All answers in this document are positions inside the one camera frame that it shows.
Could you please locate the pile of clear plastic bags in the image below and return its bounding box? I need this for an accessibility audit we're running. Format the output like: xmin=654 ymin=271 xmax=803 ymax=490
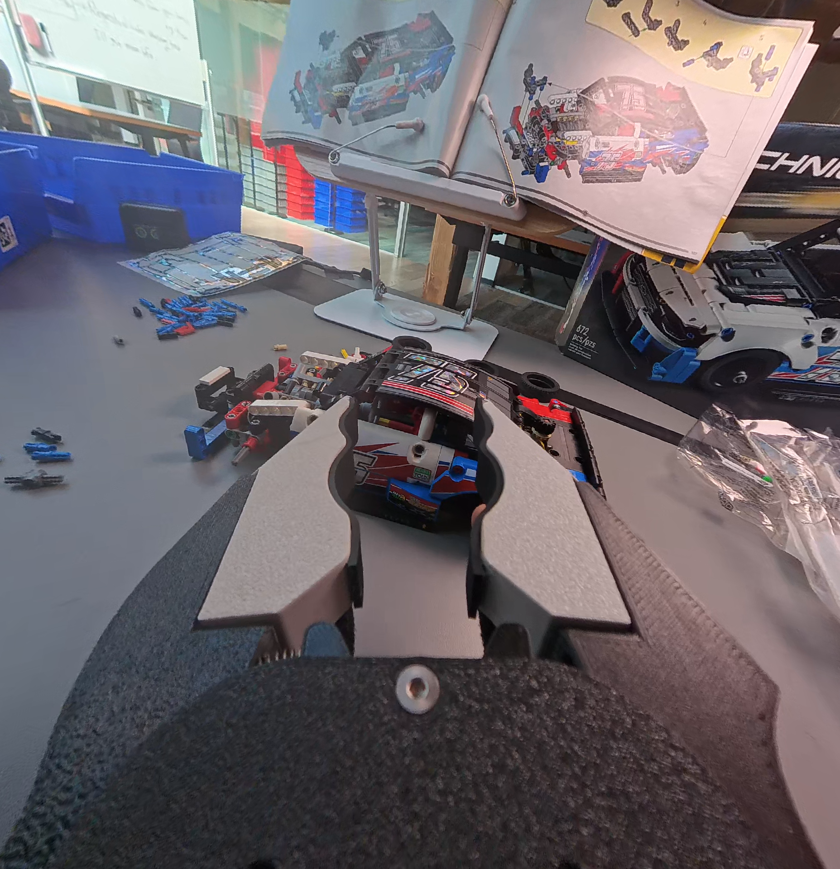
xmin=678 ymin=404 xmax=840 ymax=625

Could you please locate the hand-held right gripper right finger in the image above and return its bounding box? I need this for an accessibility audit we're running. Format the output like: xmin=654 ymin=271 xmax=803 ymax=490
xmin=467 ymin=399 xmax=633 ymax=657

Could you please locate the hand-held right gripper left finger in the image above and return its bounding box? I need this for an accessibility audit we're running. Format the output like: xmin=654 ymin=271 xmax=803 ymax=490
xmin=196 ymin=397 xmax=364 ymax=654

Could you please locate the stack of red blue bins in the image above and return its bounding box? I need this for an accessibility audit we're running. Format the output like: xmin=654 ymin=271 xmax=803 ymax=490
xmin=246 ymin=146 xmax=403 ymax=235

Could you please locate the building instruction booklet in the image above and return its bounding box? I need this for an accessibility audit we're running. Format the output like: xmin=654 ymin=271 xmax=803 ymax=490
xmin=260 ymin=0 xmax=820 ymax=272

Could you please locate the wooden tabletop board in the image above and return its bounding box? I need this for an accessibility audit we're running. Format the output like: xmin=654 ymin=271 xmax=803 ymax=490
xmin=430 ymin=200 xmax=597 ymax=255

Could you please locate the whiteboard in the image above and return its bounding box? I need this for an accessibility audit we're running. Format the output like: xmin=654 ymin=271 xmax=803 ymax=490
xmin=12 ymin=0 xmax=210 ymax=108

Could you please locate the wooden post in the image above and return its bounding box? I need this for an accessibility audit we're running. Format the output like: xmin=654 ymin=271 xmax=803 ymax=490
xmin=423 ymin=216 xmax=471 ymax=306

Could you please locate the toy car set box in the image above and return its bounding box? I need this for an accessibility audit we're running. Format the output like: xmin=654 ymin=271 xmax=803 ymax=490
xmin=554 ymin=122 xmax=840 ymax=425

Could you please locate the toy brick race car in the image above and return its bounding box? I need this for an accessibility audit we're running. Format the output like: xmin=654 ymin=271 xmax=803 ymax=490
xmin=184 ymin=336 xmax=605 ymax=537

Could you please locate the blue storage bin with tag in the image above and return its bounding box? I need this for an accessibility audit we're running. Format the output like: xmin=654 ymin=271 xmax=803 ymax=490
xmin=0 ymin=146 xmax=53 ymax=281

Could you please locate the holographic sticker sheet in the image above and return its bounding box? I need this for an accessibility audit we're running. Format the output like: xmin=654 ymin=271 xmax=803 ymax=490
xmin=117 ymin=231 xmax=307 ymax=298

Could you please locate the black table frame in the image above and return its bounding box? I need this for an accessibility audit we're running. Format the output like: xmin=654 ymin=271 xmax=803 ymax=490
xmin=443 ymin=220 xmax=594 ymax=310

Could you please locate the grey desk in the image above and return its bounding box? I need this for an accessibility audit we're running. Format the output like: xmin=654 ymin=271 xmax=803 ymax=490
xmin=0 ymin=238 xmax=840 ymax=869

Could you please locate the pile of blue brick pins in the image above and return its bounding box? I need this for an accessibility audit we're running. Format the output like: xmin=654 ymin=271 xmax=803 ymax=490
xmin=131 ymin=293 xmax=250 ymax=340

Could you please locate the white book stand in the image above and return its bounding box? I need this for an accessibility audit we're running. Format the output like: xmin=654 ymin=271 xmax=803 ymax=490
xmin=314 ymin=95 xmax=529 ymax=361

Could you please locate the red whiteboard eraser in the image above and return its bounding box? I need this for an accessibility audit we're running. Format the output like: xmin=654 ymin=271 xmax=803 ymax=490
xmin=19 ymin=14 xmax=54 ymax=58

